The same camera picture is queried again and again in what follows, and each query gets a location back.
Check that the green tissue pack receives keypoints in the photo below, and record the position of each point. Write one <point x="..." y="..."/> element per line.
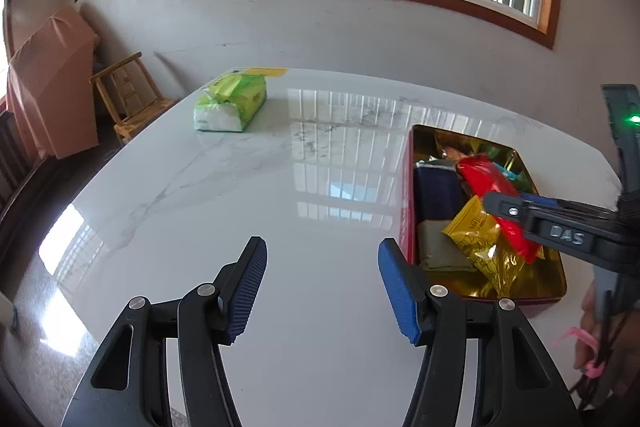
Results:
<point x="230" y="107"/>

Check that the red snack packet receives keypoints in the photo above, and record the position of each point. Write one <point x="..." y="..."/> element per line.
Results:
<point x="487" y="177"/>

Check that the navy and pale blue packet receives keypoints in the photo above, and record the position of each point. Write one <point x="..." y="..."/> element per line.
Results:
<point x="437" y="192"/>

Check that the person's right hand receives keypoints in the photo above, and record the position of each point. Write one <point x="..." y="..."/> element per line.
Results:
<point x="592" y="312"/>

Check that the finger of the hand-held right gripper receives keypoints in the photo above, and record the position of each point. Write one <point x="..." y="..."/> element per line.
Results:
<point x="542" y="202"/>
<point x="565" y="234"/>

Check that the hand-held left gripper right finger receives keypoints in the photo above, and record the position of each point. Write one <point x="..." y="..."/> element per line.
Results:
<point x="400" y="292"/>

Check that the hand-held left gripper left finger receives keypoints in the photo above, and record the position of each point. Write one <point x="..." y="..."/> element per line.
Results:
<point x="245" y="292"/>

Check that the white and yellow flat box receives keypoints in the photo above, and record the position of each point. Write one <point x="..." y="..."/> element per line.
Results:
<point x="260" y="72"/>

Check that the light wooden chair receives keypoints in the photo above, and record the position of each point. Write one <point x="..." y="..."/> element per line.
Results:
<point x="132" y="102"/>

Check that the clear packet of dough twists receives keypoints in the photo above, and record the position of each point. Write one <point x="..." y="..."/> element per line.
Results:
<point x="455" y="152"/>

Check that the red tin box gold interior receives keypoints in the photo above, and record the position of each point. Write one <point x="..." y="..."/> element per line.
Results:
<point x="405" y="207"/>

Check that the pink cloth covered furniture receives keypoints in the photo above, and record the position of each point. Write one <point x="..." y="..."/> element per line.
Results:
<point x="50" y="92"/>

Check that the small teal snack packet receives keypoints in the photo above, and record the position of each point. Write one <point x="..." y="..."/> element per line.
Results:
<point x="509" y="174"/>

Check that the yellow snack packet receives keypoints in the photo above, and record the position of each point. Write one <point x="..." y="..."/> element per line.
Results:
<point x="472" y="227"/>

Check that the pink ribbon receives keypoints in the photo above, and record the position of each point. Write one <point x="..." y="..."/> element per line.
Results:
<point x="587" y="347"/>

